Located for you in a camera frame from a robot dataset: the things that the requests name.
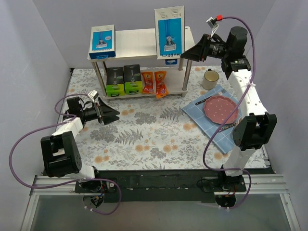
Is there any black green razor box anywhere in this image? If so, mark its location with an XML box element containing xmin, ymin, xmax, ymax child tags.
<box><xmin>123</xmin><ymin>64</ymin><xmax>142</xmax><ymax>95</ymax></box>
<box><xmin>106</xmin><ymin>67</ymin><xmax>125</xmax><ymax>97</ymax></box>

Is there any pink polka dot plate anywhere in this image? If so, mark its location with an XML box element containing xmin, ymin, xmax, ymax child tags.
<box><xmin>204</xmin><ymin>96</ymin><xmax>239</xmax><ymax>125</ymax></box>

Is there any silver fork black handle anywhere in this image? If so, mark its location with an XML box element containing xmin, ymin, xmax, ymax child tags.
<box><xmin>195</xmin><ymin>89</ymin><xmax>226</xmax><ymax>105</ymax></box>

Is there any cream enamel mug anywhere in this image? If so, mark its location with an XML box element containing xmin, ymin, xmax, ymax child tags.
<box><xmin>202</xmin><ymin>68</ymin><xmax>219</xmax><ymax>90</ymax></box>

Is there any orange razor packet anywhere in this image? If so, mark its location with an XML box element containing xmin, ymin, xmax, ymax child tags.
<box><xmin>141</xmin><ymin>72</ymin><xmax>154</xmax><ymax>94</ymax></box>
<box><xmin>154</xmin><ymin>71</ymin><xmax>169</xmax><ymax>99</ymax></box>

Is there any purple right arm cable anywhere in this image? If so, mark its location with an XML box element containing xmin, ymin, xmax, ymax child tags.
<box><xmin>203</xmin><ymin>15</ymin><xmax>256</xmax><ymax>209</ymax></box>

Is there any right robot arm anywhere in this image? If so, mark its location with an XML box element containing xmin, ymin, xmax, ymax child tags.
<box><xmin>182</xmin><ymin>26</ymin><xmax>277</xmax><ymax>192</ymax></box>

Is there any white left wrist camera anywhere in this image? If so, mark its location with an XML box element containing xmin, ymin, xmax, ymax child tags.
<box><xmin>88</xmin><ymin>90</ymin><xmax>99</xmax><ymax>103</ymax></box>

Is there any blue Harry's razor box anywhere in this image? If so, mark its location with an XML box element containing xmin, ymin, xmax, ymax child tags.
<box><xmin>89</xmin><ymin>25</ymin><xmax>116</xmax><ymax>59</ymax></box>

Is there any floral tablecloth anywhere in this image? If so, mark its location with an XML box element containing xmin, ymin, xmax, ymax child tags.
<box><xmin>76</xmin><ymin>66</ymin><xmax>230</xmax><ymax>170</ymax></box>

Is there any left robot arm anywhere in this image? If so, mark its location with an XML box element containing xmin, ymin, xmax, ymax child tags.
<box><xmin>40</xmin><ymin>96</ymin><xmax>120</xmax><ymax>193</ymax></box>

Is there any blue checkered placemat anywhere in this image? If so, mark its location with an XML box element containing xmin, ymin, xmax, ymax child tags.
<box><xmin>182</xmin><ymin>85</ymin><xmax>238</xmax><ymax>154</ymax></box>

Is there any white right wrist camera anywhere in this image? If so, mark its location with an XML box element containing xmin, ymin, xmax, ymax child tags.
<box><xmin>206</xmin><ymin>15</ymin><xmax>223</xmax><ymax>38</ymax></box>

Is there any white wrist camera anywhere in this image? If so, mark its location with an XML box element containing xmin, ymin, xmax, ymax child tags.
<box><xmin>206</xmin><ymin>15</ymin><xmax>223</xmax><ymax>38</ymax></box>
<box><xmin>88</xmin><ymin>90</ymin><xmax>99</xmax><ymax>103</ymax></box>

